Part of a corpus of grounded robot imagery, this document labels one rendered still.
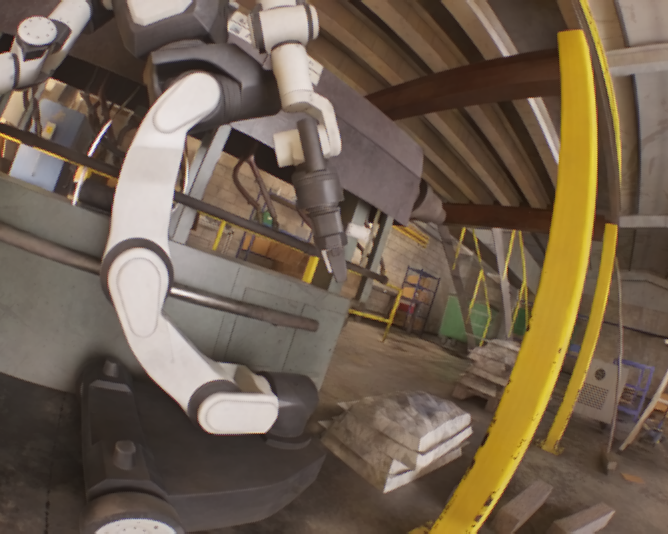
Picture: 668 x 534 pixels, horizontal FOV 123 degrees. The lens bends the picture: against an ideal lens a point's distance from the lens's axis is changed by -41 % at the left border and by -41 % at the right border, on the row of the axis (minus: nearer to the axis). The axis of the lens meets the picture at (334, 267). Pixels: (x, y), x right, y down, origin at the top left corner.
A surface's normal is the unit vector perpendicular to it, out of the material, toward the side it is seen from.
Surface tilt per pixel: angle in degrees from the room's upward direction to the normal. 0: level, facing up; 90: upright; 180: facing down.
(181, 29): 141
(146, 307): 90
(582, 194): 90
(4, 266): 90
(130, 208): 90
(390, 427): 64
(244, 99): 108
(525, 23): 180
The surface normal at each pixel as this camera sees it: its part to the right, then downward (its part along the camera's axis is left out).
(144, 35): 0.25, 0.89
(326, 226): 0.14, 0.16
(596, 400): -0.69, -0.27
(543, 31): -0.33, 0.94
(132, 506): 0.35, -0.94
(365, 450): -0.54, -0.65
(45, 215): 0.58, 0.16
